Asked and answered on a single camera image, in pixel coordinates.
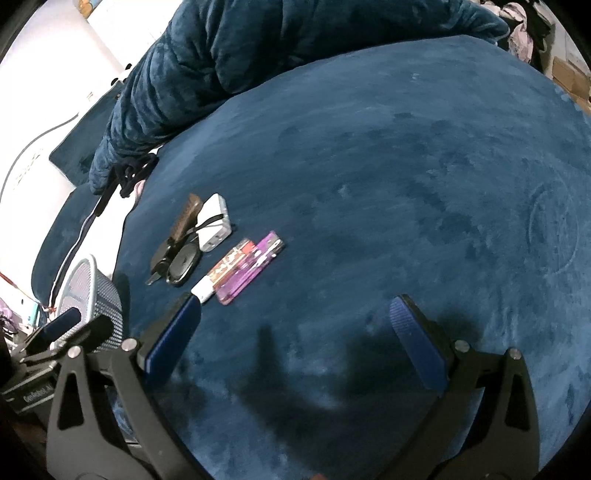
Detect purple lighter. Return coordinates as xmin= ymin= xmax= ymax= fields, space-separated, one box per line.
xmin=213 ymin=231 xmax=286 ymax=307

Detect cardboard box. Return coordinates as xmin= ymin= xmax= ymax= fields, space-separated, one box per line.
xmin=549 ymin=55 xmax=591 ymax=112

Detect white wall charger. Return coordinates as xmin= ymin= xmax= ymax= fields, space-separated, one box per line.
xmin=196 ymin=193 xmax=232 ymax=253

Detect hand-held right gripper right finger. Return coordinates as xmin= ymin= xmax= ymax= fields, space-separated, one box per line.
xmin=383 ymin=294 xmax=541 ymax=480

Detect brown wooden comb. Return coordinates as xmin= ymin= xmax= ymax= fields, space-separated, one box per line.
xmin=171 ymin=194 xmax=205 ymax=246

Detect sunglasses with brown case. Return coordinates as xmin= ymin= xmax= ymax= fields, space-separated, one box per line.
xmin=146 ymin=233 xmax=202 ymax=289

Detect light blue plastic basket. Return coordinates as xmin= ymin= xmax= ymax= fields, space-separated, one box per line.
xmin=48 ymin=255 xmax=126 ymax=357

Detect pile of clothes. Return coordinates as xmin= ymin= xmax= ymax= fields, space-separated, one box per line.
xmin=480 ymin=0 xmax=556 ymax=64

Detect red lighter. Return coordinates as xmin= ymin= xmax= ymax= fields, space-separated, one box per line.
xmin=191 ymin=237 xmax=257 ymax=306

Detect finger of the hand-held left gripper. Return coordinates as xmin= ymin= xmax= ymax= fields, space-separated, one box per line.
xmin=21 ymin=316 xmax=115 ymax=366
xmin=25 ymin=307 xmax=83 ymax=354

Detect blue pillow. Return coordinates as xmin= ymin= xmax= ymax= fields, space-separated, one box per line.
xmin=48 ymin=83 xmax=126 ymax=186
xmin=31 ymin=184 xmax=122 ymax=311

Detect blue plush quilt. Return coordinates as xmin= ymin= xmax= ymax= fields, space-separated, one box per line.
xmin=89 ymin=0 xmax=511 ymax=198

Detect white wardrobe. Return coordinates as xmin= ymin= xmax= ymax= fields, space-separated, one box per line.
xmin=90 ymin=0 xmax=182 ymax=81

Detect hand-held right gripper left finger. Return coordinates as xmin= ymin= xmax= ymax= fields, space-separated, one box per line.
xmin=46 ymin=294 xmax=204 ymax=480

